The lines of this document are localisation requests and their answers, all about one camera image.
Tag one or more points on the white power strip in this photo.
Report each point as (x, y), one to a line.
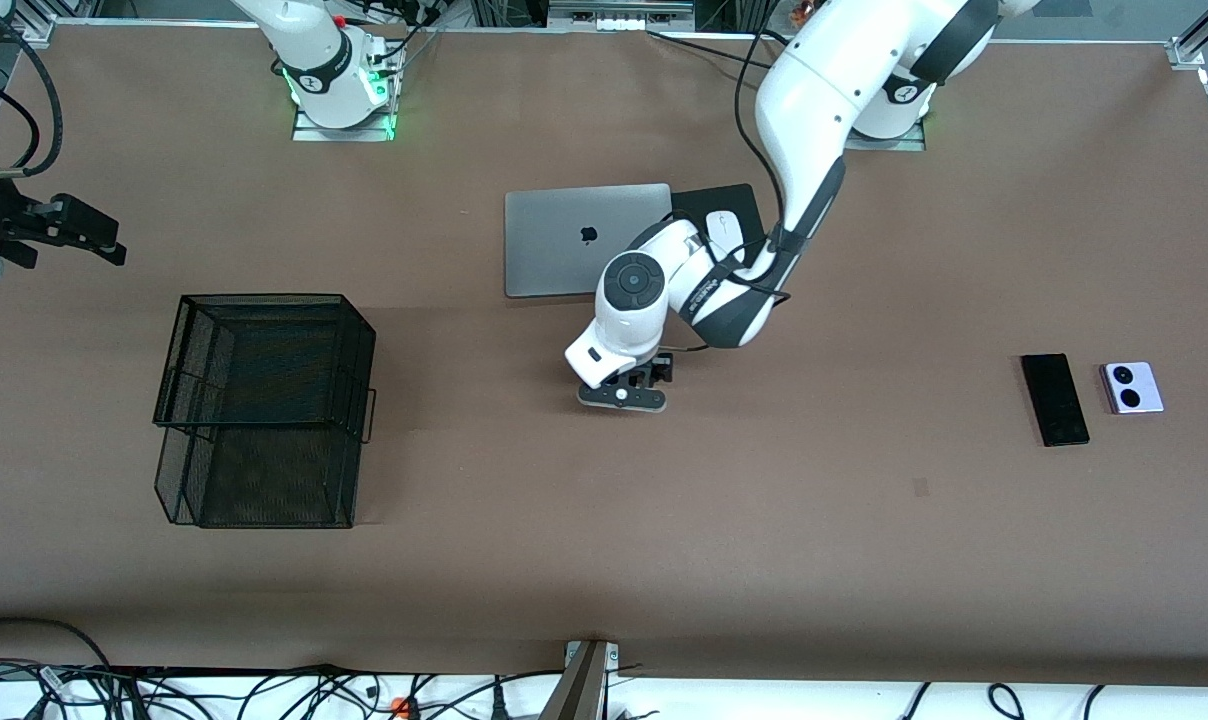
(619, 20)

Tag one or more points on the long black slab phone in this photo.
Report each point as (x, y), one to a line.
(1054, 400)

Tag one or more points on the white computer mouse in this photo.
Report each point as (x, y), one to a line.
(722, 225)

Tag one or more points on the aluminium frame profile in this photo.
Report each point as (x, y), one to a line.
(34, 25)
(1189, 50)

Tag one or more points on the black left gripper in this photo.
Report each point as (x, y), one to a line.
(656, 371)

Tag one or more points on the grey closed laptop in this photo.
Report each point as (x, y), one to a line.
(544, 240)

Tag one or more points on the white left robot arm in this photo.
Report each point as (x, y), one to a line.
(814, 90)

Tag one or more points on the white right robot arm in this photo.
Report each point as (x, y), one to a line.
(314, 50)

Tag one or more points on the lilac flip phone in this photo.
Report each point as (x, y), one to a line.
(1132, 388)

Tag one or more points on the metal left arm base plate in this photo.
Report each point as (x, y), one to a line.
(909, 143)

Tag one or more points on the grey metal camera post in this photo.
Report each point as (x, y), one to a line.
(579, 690)

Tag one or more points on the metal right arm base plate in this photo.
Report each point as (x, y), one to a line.
(309, 133)

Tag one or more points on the black mouse pad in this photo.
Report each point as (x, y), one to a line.
(739, 198)

